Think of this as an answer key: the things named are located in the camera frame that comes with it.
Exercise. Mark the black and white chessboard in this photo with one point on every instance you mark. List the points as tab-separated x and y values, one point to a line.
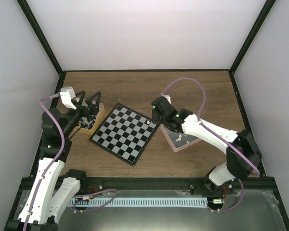
124	134

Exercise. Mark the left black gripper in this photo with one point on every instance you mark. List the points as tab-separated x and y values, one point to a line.
93	110

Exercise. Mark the yellow tin box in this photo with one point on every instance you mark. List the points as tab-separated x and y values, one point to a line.
98	121

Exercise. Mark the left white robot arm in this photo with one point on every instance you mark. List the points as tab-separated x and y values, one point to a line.
63	115

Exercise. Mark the light blue slotted cable duct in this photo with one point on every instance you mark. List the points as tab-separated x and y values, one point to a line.
192	202

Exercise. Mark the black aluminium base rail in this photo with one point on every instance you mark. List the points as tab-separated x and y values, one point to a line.
192	185

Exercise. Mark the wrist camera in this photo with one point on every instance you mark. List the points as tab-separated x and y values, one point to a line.
162	102
67	94

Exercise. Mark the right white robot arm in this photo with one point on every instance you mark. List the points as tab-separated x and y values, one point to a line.
240	148

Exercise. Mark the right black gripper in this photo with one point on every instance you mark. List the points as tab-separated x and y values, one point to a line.
156	120

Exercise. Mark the white chess pieces pile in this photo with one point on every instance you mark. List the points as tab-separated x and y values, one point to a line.
182	138

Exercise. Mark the pink tin box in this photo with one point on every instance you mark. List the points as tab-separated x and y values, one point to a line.
172	136

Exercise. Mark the black chess pieces pile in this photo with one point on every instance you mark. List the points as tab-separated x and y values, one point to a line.
87	123

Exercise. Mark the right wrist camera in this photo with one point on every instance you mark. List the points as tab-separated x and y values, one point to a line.
162	102

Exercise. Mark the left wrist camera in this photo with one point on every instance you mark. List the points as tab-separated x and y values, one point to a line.
67	94

